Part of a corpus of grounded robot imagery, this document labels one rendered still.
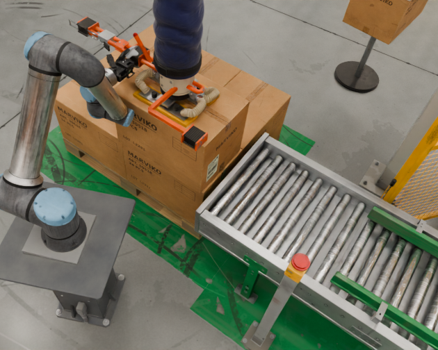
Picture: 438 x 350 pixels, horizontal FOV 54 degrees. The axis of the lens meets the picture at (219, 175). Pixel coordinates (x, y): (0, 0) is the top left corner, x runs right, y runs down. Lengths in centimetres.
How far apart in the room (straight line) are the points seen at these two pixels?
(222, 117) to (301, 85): 182
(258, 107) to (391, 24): 119
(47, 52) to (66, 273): 90
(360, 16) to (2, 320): 310
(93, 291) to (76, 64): 91
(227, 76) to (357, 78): 148
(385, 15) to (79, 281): 268
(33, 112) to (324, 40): 328
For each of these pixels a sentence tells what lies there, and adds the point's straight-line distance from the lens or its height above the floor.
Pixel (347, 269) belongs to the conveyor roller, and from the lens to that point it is 229.
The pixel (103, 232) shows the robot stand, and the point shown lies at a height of 75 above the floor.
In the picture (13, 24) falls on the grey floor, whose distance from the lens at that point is 456.
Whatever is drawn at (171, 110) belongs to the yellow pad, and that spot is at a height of 97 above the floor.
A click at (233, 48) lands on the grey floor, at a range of 415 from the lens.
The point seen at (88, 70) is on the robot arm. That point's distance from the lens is 165.
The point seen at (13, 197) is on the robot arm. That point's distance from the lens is 187.
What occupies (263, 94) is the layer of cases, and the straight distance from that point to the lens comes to 293.
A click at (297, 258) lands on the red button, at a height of 104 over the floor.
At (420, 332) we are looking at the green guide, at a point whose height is 60.
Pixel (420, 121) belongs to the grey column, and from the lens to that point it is 289.
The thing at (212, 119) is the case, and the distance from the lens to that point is 215.
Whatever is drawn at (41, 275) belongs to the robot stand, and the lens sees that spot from 199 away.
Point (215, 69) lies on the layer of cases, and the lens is 306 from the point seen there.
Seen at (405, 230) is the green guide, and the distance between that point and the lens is 244.
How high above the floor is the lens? 250
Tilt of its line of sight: 54 degrees down
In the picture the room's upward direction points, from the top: 8 degrees clockwise
